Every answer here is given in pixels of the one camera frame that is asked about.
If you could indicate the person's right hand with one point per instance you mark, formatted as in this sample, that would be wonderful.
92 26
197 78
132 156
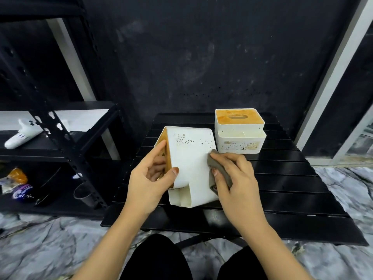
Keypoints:
244 201

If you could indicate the person's left hand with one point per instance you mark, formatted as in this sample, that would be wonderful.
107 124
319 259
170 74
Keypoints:
142 192

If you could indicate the grey cleaning cloth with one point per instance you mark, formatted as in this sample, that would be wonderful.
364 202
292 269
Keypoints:
218 169

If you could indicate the person's left forearm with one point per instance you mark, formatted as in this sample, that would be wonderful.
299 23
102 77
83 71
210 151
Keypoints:
113 250

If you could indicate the person's black trousers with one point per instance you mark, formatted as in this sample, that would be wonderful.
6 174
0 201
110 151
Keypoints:
154 259

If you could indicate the grey metal cup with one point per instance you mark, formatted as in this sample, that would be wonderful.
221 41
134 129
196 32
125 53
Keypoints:
86 196

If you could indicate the black metal shelf rack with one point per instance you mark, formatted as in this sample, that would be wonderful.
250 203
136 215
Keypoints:
67 151

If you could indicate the white board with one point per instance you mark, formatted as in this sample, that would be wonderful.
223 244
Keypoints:
87 119

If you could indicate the orange snack packet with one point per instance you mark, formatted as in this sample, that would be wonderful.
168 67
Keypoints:
17 175

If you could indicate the white handheld controller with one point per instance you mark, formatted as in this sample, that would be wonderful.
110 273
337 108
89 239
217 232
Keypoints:
20 137

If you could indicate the black table leg frame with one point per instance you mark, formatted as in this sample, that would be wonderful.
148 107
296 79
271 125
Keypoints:
192 240

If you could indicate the white frame post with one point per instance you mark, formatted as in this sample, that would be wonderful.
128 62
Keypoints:
73 61

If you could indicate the white door frame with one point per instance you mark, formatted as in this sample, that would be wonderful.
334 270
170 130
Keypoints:
332 78

